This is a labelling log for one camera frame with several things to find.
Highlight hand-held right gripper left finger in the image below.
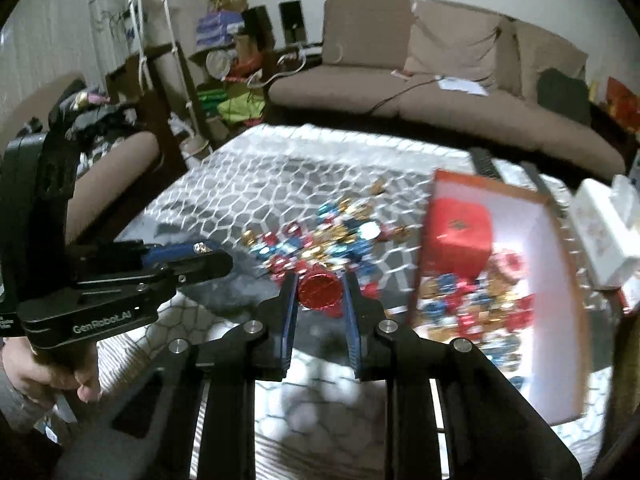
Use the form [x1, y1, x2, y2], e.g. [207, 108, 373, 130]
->
[55, 272, 302, 480]

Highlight white papers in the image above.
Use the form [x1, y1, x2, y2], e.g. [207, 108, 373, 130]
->
[440, 76, 488, 96]

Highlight pile of foil-wrapped candies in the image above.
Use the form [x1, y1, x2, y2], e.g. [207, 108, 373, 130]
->
[240, 180, 416, 301]

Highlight brown upholstered seat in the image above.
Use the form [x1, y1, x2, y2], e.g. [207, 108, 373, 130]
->
[65, 130, 161, 241]

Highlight slim black remote control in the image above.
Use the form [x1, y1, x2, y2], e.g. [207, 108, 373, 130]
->
[520, 160, 568, 201]

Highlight white tissue box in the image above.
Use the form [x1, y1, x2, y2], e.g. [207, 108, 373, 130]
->
[567, 175, 640, 291]

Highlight red square tin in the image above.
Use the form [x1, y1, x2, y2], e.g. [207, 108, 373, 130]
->
[429, 199, 493, 281]

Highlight heap of boxed foil candies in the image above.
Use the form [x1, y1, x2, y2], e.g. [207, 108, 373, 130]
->
[415, 255, 538, 391]

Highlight beige sofa cushion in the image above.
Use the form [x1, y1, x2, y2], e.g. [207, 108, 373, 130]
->
[405, 0, 516, 96]

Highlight pink round tin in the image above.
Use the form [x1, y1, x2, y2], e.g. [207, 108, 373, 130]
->
[492, 252, 526, 281]

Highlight dark grey cushion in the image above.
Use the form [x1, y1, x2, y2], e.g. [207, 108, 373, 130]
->
[537, 69, 593, 126]

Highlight brown sofa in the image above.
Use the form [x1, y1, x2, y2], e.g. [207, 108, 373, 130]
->
[267, 0, 626, 178]

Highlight black speaker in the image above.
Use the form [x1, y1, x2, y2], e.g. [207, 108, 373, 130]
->
[279, 1, 304, 46]

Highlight red foil candy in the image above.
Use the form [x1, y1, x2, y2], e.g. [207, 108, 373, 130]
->
[297, 269, 346, 318]

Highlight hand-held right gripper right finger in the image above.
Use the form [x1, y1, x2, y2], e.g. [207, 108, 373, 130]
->
[342, 272, 583, 480]

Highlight red cardboard box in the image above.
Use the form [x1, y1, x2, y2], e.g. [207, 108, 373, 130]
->
[407, 169, 593, 426]

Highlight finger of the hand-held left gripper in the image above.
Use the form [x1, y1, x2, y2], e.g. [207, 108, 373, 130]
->
[141, 241, 221, 268]
[160, 251, 234, 288]

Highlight person's left hand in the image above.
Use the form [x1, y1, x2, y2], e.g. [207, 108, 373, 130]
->
[0, 337, 101, 403]

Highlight dark wooden chair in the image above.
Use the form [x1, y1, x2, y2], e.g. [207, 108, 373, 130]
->
[105, 42, 211, 171]

